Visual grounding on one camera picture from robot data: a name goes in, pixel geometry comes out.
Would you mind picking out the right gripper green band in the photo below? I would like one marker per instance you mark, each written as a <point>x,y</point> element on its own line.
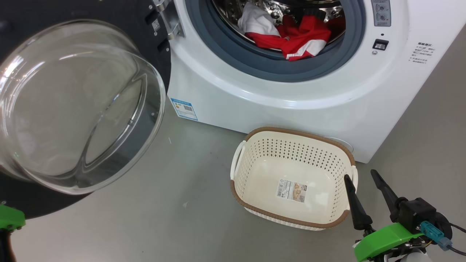
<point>382,240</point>

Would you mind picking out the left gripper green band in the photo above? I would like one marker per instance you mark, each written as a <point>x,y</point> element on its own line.
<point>11,218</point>

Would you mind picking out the red garment with white stripes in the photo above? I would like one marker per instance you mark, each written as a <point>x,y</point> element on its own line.
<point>302,38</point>

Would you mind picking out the black round glass washer door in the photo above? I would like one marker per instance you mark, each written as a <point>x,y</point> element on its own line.
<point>91,14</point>

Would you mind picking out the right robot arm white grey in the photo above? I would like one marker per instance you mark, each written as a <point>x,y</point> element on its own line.
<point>415,257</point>

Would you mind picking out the white product label sticker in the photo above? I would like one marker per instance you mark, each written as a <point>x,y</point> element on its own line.
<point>292,190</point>

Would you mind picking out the cream perforated basket brown rim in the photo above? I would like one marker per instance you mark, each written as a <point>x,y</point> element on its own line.
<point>291,160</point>

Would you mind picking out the white front-load washing machine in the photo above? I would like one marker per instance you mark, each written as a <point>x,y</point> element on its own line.
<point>291,109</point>

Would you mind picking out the black door lock slot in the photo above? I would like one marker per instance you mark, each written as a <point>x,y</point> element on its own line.
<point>380,44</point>

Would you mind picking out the perforated steel washer drum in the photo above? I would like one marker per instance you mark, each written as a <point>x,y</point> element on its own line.
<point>225,11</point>

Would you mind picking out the metal door hinge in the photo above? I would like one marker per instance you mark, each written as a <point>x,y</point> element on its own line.
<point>169,22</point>

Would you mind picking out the round drain filter cover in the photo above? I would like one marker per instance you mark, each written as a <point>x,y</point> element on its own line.
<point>344,145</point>

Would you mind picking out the grey warning sticker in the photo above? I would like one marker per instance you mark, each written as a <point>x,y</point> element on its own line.
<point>381,12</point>

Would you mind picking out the blue energy label sticker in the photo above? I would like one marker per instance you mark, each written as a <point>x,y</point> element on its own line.
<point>184,109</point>

